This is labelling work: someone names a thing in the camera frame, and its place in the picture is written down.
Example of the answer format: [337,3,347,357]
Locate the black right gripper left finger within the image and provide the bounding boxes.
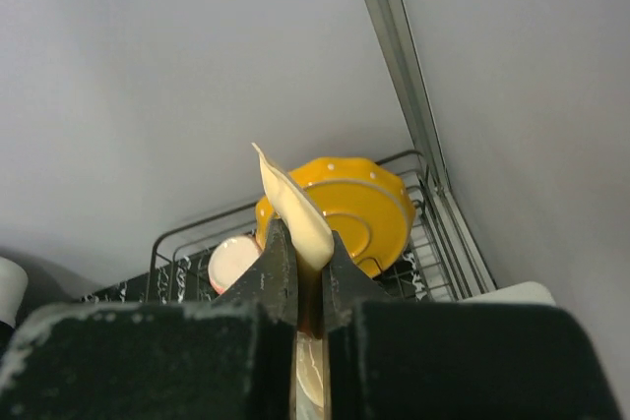
[1,220,297,419]

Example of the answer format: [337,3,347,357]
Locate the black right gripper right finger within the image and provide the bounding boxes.
[322,241,622,419]

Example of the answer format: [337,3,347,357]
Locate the pink plastic cup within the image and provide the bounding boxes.
[207,235,261,294]

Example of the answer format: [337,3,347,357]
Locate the yellow plate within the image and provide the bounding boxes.
[254,156,417,279]

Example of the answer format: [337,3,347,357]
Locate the white drawer organizer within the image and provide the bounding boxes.
[460,281,556,307]

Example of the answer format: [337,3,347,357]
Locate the black wire dish rack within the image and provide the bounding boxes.
[145,150,466,303]

